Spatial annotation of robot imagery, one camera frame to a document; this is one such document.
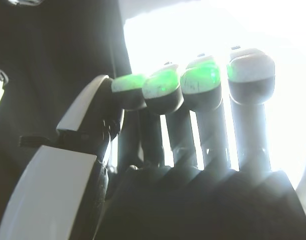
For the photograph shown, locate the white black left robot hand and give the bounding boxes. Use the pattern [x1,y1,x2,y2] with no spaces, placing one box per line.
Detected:
[0,45,306,240]

